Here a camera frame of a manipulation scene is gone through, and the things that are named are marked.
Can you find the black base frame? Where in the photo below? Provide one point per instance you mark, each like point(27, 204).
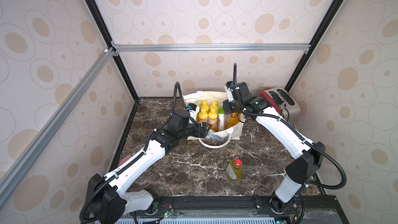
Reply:
point(214, 210)

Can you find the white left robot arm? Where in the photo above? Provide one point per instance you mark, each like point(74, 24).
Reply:
point(108, 198)

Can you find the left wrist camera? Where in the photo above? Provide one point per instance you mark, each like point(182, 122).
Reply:
point(180, 119)

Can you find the yellow-green bottle red cap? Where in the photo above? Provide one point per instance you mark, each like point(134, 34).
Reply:
point(234, 170)

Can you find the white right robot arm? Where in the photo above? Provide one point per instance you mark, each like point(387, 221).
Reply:
point(306, 159)

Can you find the silver horizontal back rail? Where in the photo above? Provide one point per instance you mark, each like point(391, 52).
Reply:
point(211, 47)

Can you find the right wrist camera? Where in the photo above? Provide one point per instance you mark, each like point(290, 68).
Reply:
point(238, 92)

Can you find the yellow pump dish soap bottle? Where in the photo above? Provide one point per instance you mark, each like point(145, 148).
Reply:
point(193, 109)

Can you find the white bottle green cap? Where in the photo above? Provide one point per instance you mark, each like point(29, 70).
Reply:
point(221, 120)

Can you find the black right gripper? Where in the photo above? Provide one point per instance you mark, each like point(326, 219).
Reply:
point(231, 108)

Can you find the orange bottle yellow cap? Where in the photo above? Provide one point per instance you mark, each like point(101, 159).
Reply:
point(205, 106)
point(214, 105)
point(203, 116)
point(213, 119)

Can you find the pink cup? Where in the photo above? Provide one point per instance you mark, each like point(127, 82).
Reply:
point(124, 160)

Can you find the cream starry night tote bag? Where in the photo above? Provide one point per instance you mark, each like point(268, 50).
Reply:
point(225, 136)

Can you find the silver left side rail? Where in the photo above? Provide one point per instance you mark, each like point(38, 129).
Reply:
point(30, 155)

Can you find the red and silver toaster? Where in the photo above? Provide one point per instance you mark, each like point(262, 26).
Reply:
point(283, 102)

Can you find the orange pump dish soap bottle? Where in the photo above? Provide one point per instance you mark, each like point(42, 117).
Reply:
point(233, 120)

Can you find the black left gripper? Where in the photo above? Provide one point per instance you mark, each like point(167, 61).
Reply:
point(199, 132)

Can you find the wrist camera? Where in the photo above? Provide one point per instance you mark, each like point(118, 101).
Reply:
point(180, 119)
point(238, 92)

